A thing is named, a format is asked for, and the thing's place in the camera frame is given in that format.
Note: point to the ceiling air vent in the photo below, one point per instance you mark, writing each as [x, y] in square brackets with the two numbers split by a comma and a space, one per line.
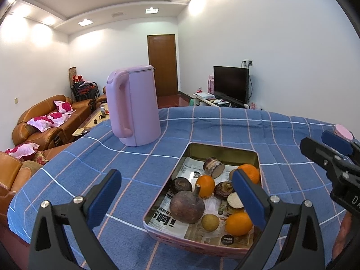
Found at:
[117, 14]

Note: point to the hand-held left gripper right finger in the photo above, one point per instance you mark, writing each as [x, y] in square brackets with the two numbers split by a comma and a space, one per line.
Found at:
[247, 197]

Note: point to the pink cartoon cup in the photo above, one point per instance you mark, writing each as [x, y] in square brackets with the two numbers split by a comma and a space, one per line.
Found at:
[344, 131]

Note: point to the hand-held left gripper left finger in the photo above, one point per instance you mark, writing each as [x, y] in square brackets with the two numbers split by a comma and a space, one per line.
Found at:
[105, 194]

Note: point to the black chair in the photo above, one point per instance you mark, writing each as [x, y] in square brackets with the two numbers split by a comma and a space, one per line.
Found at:
[84, 91]

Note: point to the person's right hand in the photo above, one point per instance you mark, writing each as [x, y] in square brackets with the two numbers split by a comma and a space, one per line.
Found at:
[342, 230]

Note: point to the brown leather armchair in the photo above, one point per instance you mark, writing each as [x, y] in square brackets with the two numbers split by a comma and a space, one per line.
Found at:
[11, 177]

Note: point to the brown wooden door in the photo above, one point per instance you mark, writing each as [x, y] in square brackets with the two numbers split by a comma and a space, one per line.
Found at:
[162, 64]

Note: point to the orange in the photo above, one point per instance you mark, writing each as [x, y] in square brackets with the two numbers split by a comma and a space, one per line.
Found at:
[239, 224]
[205, 187]
[251, 173]

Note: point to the pink flowered pillow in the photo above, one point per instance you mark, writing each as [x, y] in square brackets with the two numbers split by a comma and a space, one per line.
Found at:
[64, 107]
[46, 120]
[22, 150]

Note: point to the dark brown water chestnut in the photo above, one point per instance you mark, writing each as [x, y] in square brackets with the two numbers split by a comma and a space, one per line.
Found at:
[181, 185]
[223, 189]

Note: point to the coffee table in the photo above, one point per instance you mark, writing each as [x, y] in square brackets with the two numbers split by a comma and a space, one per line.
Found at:
[90, 123]

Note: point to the cut taro piece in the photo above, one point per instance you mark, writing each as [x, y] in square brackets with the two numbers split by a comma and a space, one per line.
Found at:
[234, 201]
[212, 167]

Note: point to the pink electric kettle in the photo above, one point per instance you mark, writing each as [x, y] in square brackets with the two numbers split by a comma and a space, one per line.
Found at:
[135, 104]

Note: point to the square ceiling light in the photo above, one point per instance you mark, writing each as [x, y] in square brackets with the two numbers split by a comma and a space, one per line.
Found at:
[152, 10]
[85, 22]

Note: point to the blue checked tablecloth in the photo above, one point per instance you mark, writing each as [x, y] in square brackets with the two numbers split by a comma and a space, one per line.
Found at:
[239, 126]

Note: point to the white television stand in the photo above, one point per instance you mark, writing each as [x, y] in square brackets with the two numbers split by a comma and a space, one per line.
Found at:
[205, 101]

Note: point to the pink tin box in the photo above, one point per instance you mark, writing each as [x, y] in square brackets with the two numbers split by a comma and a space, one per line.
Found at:
[219, 150]

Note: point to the red plush toy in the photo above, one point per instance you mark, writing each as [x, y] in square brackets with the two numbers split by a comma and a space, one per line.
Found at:
[77, 77]

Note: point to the white wall socket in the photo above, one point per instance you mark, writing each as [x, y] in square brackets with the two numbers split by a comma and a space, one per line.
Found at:
[247, 62]

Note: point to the pink gift box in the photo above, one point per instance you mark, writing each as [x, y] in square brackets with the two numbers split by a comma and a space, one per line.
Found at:
[210, 83]

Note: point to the long brown leather sofa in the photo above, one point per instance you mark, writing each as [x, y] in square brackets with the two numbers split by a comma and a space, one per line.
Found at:
[42, 109]

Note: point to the large brown taro with stem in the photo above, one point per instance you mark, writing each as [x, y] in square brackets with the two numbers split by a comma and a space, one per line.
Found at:
[185, 208]

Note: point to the newspaper liner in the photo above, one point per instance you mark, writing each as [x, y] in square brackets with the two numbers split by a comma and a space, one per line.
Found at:
[166, 219]

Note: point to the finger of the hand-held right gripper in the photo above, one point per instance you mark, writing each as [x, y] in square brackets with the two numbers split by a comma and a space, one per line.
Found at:
[315, 152]
[336, 142]

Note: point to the short brown leather sofa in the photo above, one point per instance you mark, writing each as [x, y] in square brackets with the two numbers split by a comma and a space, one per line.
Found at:
[100, 99]

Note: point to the black television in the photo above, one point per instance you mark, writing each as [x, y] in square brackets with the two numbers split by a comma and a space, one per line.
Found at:
[230, 84]

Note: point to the white flat box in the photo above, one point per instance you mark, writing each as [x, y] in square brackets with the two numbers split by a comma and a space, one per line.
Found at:
[204, 95]

